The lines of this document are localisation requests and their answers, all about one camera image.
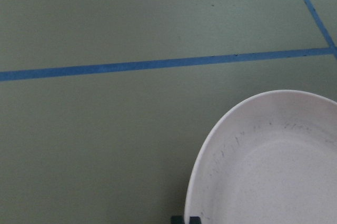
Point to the pink plate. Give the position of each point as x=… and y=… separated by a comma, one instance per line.
x=270, y=159

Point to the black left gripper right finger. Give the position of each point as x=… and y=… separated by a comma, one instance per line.
x=194, y=220

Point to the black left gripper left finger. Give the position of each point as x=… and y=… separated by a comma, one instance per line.
x=177, y=220

